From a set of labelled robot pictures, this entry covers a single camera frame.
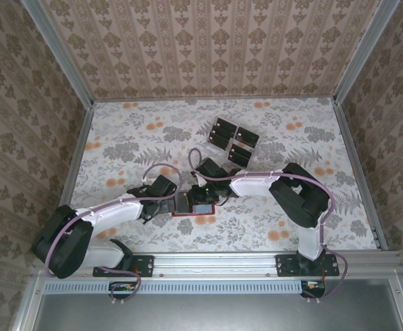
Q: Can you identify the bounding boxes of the aluminium lower frame bar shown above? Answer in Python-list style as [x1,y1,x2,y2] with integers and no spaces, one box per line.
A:
[10,275,46,331]
[389,275,403,331]

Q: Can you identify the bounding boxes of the aluminium table side rail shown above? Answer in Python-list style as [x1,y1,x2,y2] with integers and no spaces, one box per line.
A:
[332,99,387,251]
[60,103,95,210]

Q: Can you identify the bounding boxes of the grey slotted cable duct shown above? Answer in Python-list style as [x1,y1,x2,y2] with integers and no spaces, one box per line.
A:
[44,279,326,294]

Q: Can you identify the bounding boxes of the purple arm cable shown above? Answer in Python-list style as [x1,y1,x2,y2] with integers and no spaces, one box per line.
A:
[187,148,349,304]
[44,162,184,306]

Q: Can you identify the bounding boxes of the black credit card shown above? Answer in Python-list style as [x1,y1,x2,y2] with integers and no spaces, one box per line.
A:
[176,191,192,212]
[207,132,232,152]
[215,117,239,132]
[236,126,261,146]
[210,124,235,139]
[228,143,253,166]

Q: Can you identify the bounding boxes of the aluminium frame rail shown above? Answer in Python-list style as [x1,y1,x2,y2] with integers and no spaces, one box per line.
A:
[32,251,403,280]

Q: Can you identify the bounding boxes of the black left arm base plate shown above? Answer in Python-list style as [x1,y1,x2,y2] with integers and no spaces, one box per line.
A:
[92,254,154,278]

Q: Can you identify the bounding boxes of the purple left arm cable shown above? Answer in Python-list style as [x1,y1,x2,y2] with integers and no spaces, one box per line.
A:
[44,162,184,306]

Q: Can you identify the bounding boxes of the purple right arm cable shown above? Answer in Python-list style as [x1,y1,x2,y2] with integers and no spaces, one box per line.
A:
[187,148,349,304]

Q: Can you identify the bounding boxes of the aluminium corner post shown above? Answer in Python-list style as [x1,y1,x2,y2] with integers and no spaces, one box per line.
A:
[332,0,402,104]
[20,0,95,110]

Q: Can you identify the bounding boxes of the floral patterned table cover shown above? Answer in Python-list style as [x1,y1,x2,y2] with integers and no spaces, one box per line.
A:
[51,97,382,252]

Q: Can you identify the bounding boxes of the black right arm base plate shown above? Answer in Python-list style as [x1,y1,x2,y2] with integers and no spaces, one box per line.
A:
[276,254,340,277]

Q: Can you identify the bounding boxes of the clear acrylic card rack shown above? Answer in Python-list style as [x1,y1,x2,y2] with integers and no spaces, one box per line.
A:
[204,116,262,170]

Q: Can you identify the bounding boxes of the grey metal sheet panel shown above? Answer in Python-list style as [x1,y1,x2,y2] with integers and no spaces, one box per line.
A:
[14,279,403,331]

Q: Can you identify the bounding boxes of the red leather card holder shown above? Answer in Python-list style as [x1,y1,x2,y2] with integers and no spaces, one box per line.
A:
[171,191,217,217]

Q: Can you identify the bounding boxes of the black cable connector box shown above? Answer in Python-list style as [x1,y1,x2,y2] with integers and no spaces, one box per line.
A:
[300,279,326,298]
[108,281,137,299]

